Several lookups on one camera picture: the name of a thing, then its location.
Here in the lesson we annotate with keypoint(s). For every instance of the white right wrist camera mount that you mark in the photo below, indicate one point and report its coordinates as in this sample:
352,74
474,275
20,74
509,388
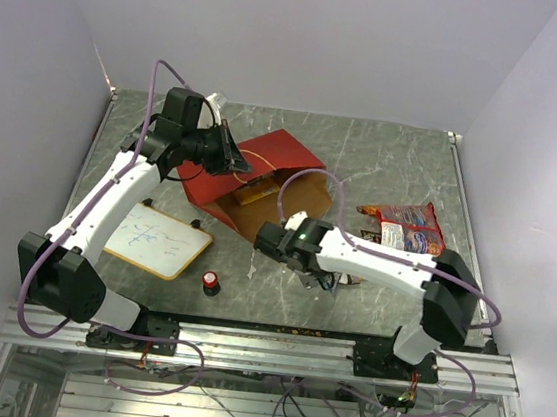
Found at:
295,221

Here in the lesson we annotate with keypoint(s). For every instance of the red cap black marker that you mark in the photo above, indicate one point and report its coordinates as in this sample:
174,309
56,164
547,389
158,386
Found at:
211,284

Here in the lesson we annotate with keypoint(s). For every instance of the brown white snack bar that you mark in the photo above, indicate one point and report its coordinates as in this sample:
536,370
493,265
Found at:
347,280

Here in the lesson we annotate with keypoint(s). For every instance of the aluminium frame rail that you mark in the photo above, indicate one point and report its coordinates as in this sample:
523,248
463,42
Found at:
285,354

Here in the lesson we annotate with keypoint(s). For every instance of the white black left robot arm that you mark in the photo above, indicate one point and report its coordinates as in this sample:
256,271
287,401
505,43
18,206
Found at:
57,268

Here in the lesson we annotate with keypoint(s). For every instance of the purple M&M's packet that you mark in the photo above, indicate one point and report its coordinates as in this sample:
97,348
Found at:
371,236

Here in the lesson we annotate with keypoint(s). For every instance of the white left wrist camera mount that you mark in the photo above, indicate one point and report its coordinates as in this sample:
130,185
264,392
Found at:
211,110

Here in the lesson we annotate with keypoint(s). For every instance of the blue white snack wrapper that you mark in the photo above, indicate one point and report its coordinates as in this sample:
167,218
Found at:
329,282

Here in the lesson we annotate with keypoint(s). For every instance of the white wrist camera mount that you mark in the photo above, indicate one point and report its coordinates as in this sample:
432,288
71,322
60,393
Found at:
295,221
211,110

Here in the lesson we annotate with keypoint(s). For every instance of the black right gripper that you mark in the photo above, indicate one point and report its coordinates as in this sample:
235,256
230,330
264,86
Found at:
309,279

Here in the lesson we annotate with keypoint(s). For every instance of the red candy assortment bag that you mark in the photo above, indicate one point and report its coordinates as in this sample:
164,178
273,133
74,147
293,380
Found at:
410,228

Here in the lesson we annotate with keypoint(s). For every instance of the yellow snack packet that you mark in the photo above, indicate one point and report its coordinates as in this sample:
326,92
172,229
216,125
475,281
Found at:
255,190

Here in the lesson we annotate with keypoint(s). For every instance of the red paper bag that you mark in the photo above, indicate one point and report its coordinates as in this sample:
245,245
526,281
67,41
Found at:
278,155

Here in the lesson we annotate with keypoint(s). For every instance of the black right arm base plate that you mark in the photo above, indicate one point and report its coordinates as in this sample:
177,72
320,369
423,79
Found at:
374,359

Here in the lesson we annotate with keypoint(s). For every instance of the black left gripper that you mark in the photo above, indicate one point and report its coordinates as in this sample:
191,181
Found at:
224,162

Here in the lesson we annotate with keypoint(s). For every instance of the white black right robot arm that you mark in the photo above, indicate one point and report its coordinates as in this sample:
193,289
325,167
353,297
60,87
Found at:
443,283

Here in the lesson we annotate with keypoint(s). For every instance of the small whiteboard yellow frame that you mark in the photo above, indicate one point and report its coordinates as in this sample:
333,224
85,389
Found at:
156,242

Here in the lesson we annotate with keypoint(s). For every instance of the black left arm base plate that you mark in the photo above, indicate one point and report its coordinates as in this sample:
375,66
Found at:
156,334

